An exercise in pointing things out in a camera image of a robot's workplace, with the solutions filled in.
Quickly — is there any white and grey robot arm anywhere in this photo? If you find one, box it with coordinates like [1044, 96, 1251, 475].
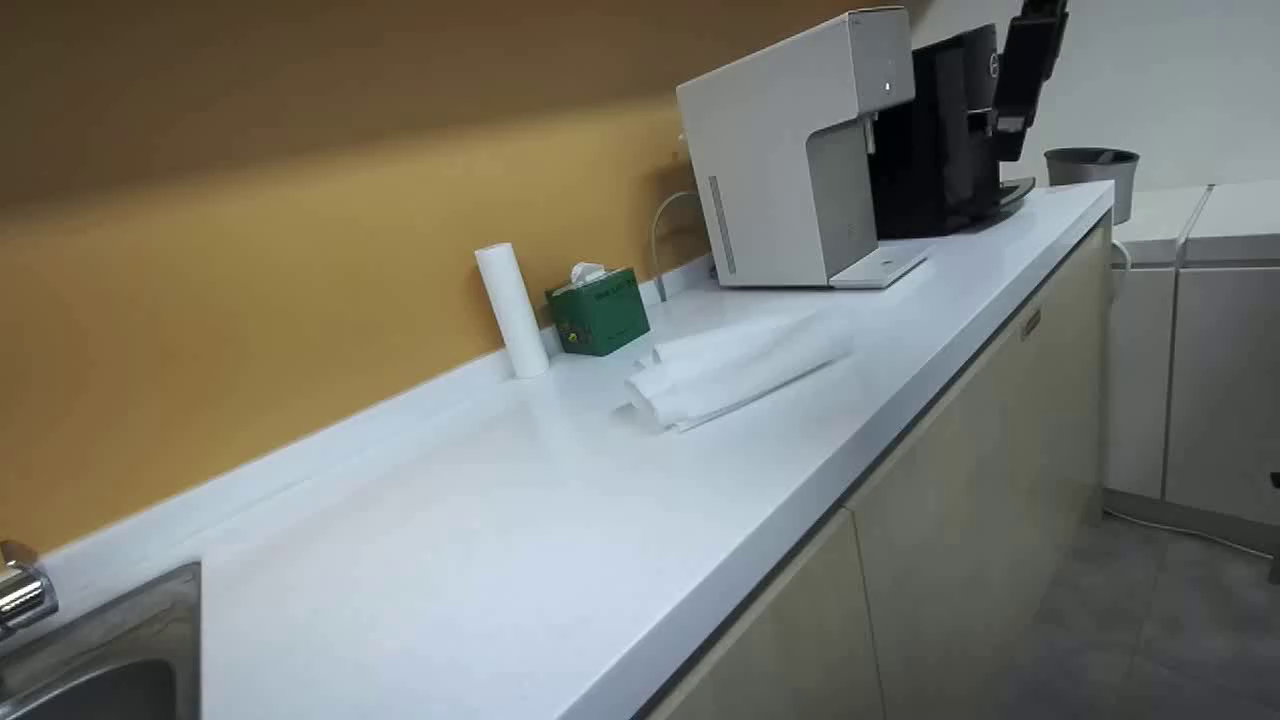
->
[993, 0, 1068, 162]

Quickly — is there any green tissue box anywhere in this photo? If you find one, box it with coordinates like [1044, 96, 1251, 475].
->
[546, 267, 646, 357]

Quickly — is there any beige counter cabinet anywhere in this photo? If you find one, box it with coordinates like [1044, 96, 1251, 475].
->
[645, 229, 1106, 720]

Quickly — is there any black coffee machine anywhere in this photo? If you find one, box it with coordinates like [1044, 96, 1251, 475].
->
[873, 26, 1037, 239]

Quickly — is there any grey trash bin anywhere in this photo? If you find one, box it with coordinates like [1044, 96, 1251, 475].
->
[1044, 149, 1138, 226]

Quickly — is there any white side cabinet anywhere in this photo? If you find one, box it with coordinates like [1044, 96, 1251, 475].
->
[1104, 181, 1280, 533]

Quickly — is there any stainless steel sink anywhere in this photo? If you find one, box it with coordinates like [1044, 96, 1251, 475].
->
[0, 564, 201, 720]

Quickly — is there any chrome faucet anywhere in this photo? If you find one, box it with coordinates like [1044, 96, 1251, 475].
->
[0, 541, 60, 636]

